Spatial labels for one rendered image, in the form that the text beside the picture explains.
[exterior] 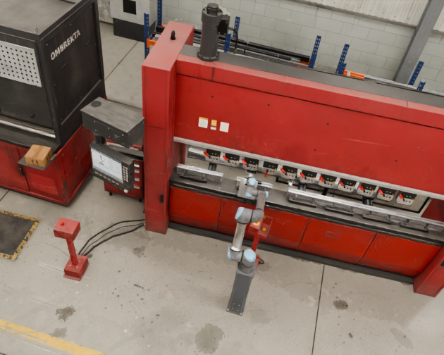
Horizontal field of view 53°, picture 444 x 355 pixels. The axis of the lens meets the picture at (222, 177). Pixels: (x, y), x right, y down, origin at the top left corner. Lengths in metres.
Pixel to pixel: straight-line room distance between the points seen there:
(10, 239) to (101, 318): 1.48
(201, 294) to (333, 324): 1.47
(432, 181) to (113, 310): 3.45
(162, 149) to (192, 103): 0.56
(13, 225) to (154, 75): 2.75
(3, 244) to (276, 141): 3.28
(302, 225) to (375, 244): 0.82
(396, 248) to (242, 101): 2.41
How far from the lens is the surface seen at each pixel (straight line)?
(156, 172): 4.68
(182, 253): 5.30
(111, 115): 3.94
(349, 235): 5.10
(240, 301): 4.74
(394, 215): 5.03
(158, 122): 4.23
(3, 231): 5.76
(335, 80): 4.12
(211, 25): 3.86
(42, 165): 4.92
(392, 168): 4.54
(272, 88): 3.97
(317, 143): 4.32
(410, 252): 5.34
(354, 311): 5.35
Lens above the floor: 4.39
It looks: 46 degrees down
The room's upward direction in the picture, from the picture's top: 9 degrees clockwise
